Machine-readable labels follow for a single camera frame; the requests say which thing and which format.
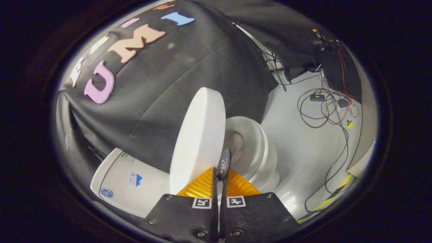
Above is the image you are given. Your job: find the black round lid pull tab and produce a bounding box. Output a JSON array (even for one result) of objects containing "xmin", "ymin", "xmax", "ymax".
[{"xmin": 216, "ymin": 148, "xmax": 232, "ymax": 181}]

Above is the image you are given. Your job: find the white board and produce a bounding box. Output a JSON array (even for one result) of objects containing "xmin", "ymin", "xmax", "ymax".
[{"xmin": 348, "ymin": 135, "xmax": 377, "ymax": 178}]

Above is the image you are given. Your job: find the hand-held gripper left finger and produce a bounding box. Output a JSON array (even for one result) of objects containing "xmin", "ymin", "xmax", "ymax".
[{"xmin": 142, "ymin": 167, "xmax": 219, "ymax": 243}]

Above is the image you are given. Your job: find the yellow black floor tape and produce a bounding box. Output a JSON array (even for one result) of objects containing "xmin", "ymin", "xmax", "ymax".
[{"xmin": 297, "ymin": 174, "xmax": 353, "ymax": 223}]

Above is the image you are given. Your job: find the tangle of floor cables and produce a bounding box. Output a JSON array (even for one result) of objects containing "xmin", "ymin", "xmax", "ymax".
[{"xmin": 297, "ymin": 64, "xmax": 360, "ymax": 213}]

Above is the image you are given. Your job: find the black backdrop cloth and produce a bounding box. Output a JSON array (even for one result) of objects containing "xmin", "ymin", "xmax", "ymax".
[{"xmin": 56, "ymin": 0, "xmax": 361, "ymax": 172}]

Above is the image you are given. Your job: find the black tripod stand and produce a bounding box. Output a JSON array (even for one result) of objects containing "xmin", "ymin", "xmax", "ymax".
[{"xmin": 233, "ymin": 22, "xmax": 287, "ymax": 91}]

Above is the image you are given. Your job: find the white toilet lid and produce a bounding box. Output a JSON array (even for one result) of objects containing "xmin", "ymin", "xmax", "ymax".
[{"xmin": 169, "ymin": 87, "xmax": 226, "ymax": 195}]

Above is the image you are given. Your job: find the white toilet with tank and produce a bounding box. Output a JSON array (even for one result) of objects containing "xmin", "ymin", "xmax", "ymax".
[{"xmin": 90, "ymin": 116, "xmax": 280, "ymax": 218}]

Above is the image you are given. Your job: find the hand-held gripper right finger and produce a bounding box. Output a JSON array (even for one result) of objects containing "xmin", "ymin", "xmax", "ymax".
[{"xmin": 219, "ymin": 169, "xmax": 301, "ymax": 242}]

